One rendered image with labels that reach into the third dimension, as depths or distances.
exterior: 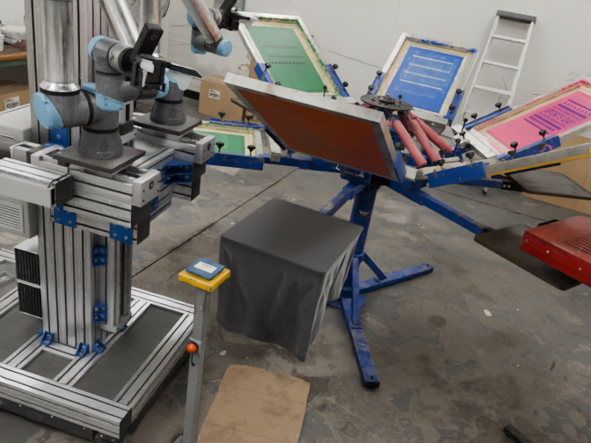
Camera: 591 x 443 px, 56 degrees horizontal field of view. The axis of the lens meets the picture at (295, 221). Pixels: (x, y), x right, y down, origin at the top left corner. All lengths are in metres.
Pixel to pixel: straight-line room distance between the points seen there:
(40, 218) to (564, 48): 5.21
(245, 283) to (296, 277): 0.23
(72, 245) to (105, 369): 0.58
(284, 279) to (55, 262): 1.01
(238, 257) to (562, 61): 4.78
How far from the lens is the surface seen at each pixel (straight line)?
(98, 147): 1.96
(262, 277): 2.15
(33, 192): 2.01
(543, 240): 2.42
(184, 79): 1.48
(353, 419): 2.86
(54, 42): 1.83
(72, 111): 1.87
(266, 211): 2.41
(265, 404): 2.80
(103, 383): 2.60
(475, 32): 6.37
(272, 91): 1.95
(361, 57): 6.65
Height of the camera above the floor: 1.98
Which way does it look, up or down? 26 degrees down
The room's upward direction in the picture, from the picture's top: 10 degrees clockwise
